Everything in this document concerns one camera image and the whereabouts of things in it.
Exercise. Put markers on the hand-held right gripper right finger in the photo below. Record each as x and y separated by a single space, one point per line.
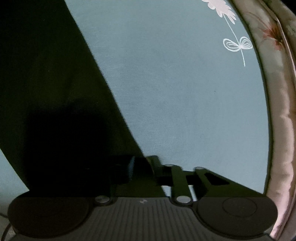
155 163

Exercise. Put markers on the pink floral quilt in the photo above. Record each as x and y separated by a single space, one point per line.
282 115

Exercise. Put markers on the black pants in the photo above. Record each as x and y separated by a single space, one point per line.
46 81

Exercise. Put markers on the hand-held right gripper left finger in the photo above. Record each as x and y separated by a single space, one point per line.
132 165

